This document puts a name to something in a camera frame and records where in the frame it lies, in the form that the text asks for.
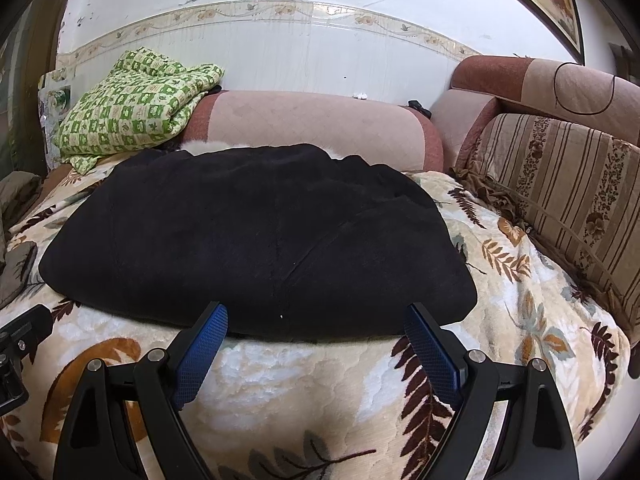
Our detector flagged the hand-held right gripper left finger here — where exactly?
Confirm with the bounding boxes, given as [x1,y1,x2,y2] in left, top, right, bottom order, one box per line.
[52,301,229,480]

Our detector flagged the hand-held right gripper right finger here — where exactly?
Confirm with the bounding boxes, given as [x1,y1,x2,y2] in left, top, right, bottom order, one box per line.
[404,302,580,480]

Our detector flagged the black coat with fur collar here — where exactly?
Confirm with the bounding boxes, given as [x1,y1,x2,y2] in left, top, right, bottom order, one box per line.
[37,137,478,343]

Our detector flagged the grey brown cloth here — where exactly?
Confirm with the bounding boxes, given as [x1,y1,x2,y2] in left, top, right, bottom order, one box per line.
[0,240,39,308]
[0,171,43,231]

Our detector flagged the leaf print blanket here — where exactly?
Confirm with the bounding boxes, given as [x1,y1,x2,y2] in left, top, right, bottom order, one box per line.
[0,160,632,480]

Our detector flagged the brown fringed cloth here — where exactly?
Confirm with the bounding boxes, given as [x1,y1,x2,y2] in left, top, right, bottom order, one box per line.
[452,167,521,221]

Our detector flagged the striped floral cushion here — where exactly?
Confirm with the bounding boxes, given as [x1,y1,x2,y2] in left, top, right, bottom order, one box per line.
[457,112,640,333]

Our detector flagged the printed plastic bag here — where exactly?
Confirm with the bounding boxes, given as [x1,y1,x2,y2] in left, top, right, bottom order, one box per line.
[40,70,72,161]

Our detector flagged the pink sofa bolster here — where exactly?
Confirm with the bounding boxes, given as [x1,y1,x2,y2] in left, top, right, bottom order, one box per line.
[430,88,501,173]

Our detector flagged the green patterned quilt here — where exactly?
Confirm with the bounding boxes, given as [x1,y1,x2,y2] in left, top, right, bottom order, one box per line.
[54,46,225,176]

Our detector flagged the pink brown sofa armrest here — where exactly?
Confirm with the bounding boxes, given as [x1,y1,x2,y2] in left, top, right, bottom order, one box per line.
[177,90,445,173]

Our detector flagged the brown beige sofa backrest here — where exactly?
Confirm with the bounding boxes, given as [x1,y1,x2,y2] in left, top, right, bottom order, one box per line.
[450,55,640,146]

